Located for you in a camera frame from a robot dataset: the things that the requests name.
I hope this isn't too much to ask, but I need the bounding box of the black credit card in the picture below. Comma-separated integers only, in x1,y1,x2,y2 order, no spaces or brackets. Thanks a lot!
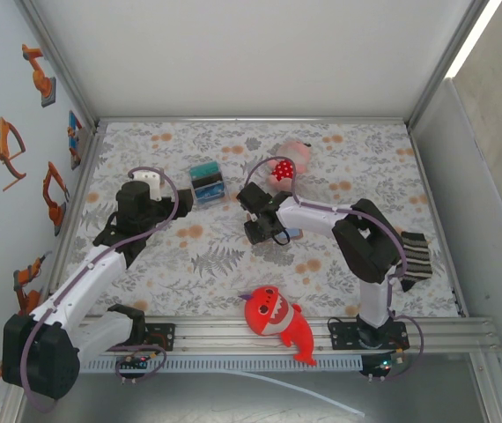
191,173,225,189

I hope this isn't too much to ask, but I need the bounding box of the teal credit card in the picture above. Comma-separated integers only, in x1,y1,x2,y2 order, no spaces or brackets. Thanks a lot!
190,162,219,177

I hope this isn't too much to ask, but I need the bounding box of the teal striped box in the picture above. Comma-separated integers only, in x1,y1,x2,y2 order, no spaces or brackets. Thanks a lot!
188,160,229,209

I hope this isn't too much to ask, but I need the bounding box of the pink doll polka-dot dress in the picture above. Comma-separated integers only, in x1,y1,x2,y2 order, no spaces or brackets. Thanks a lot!
267,139,315,189

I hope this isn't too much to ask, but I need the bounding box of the floral tablecloth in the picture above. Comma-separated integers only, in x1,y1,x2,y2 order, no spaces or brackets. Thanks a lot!
63,121,462,319

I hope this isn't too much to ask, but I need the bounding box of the red shark plush toy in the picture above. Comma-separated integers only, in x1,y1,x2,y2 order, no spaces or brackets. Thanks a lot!
238,285,318,367

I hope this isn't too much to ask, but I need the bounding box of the small circuit board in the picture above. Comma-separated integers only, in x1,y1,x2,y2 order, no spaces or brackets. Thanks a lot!
359,351,405,380
116,354,151,375

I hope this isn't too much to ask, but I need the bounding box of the black white striped sock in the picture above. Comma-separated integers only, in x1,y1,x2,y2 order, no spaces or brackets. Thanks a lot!
398,231,434,293

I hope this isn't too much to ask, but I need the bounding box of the bright light strip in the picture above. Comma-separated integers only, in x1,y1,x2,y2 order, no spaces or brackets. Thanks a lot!
446,0,502,80

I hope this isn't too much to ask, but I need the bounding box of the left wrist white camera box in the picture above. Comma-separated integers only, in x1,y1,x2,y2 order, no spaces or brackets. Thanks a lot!
130,171,164,203

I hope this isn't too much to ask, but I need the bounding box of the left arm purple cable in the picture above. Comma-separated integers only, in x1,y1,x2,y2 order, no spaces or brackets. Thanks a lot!
20,166,181,413

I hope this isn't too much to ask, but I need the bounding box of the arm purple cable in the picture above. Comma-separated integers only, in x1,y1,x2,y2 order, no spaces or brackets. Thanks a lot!
20,166,181,413
243,157,410,318

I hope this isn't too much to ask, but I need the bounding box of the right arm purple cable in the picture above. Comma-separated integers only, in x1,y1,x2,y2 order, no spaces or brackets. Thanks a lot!
243,157,410,318

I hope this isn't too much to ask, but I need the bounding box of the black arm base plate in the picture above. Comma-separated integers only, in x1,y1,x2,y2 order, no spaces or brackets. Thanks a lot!
328,317,410,353
95,323,177,353

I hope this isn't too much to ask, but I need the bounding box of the aluminium front rail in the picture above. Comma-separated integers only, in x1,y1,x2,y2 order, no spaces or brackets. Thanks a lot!
74,313,501,356

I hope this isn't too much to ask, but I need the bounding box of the short purple cable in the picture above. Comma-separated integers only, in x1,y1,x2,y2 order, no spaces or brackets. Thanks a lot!
115,345,166,385
367,341,424,383

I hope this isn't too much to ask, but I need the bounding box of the aluminium corner post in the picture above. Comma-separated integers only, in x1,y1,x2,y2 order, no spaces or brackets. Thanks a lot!
402,0,491,131
15,0,100,131

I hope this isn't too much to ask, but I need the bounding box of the white slotted cable duct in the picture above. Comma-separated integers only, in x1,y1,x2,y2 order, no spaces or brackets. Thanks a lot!
77,355,364,375

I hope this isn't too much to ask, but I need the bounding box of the aluminium side rail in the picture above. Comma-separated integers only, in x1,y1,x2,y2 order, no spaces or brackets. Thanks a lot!
407,124,469,319

